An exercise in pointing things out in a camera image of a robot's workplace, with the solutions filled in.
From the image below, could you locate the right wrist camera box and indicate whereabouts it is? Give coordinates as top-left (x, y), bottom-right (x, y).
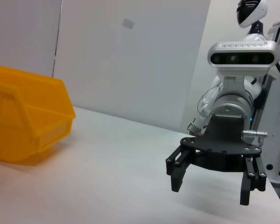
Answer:
top-left (207, 41), bottom-right (280, 94)

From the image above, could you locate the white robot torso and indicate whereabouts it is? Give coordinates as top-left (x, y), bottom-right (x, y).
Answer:
top-left (244, 32), bottom-right (270, 44)

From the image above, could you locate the yellow plastic bin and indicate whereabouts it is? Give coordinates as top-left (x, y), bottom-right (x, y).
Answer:
top-left (0, 63), bottom-right (77, 164)

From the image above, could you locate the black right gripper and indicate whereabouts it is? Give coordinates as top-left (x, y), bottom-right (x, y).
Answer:
top-left (166, 113), bottom-right (267, 206)

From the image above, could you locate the white black robot head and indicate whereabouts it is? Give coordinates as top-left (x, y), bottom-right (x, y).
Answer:
top-left (236, 0), bottom-right (268, 35)

